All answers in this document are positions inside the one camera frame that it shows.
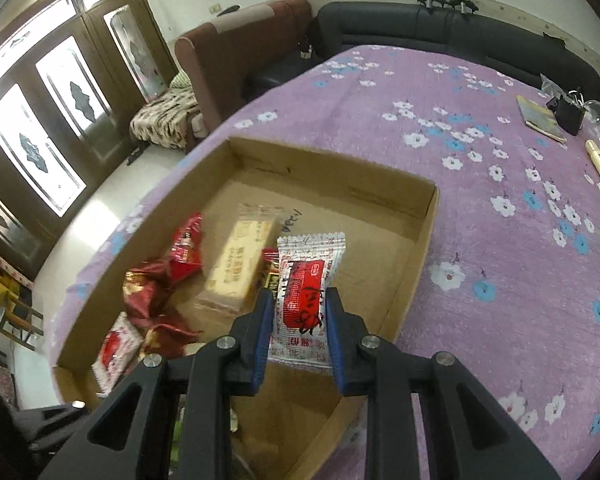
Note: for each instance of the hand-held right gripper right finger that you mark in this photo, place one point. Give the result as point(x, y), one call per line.
point(336, 345)

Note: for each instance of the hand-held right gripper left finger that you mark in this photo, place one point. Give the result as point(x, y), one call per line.
point(262, 340)

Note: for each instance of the white and red snack packet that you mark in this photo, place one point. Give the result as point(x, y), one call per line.
point(115, 355)
point(302, 290)

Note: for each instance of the dark red foil packet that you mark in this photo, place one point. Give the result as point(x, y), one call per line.
point(145, 290)
point(167, 335)

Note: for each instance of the cardboard box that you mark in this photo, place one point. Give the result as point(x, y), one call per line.
point(340, 195)

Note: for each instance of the red floral cloth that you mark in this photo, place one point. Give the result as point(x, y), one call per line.
point(2, 385)

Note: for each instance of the beige snack packet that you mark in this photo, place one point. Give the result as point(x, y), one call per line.
point(235, 260)

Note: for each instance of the wooden chair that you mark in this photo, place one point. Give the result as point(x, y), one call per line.
point(20, 310)

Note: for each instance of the small red snack packet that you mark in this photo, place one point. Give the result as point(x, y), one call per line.
point(187, 245)

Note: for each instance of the dark green snack packet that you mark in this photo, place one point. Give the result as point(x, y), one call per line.
point(178, 435)

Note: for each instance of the purple floral tablecloth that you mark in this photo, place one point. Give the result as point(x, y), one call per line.
point(480, 240)

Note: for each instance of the patterned brown white blanket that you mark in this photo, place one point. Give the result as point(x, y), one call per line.
point(160, 115)

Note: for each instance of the wooden glass doors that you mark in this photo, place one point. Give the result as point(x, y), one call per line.
point(102, 132)

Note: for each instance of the brown armchair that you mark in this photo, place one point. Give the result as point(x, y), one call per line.
point(230, 60)

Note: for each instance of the greenish thin booklet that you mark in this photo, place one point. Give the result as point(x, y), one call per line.
point(540, 117)

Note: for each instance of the small black box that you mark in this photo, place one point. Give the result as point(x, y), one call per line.
point(569, 115)

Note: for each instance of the clear plastic bag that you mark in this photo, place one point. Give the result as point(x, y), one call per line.
point(550, 85)

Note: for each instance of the black leather sofa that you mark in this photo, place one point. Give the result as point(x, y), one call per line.
point(480, 30)

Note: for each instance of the white wall socket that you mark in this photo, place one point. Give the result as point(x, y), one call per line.
point(217, 9)

